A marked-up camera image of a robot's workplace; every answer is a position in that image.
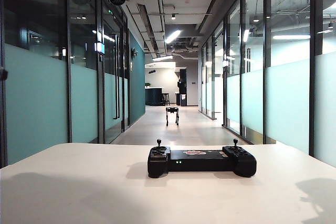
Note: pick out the tall black cabinet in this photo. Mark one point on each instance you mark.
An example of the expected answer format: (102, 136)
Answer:
(183, 77)

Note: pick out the green potted plant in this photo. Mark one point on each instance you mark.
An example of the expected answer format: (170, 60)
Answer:
(147, 85)

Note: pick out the dark bar stool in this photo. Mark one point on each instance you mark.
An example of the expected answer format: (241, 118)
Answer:
(166, 98)

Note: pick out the black bin with white label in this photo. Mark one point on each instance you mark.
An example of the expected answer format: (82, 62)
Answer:
(182, 100)

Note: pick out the black quadruped robot dog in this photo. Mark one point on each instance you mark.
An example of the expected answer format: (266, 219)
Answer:
(172, 111)

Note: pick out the dark bar counter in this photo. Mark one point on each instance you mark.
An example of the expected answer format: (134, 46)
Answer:
(153, 96)

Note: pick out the black remote control with sticker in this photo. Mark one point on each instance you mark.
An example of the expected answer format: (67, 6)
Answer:
(202, 162)

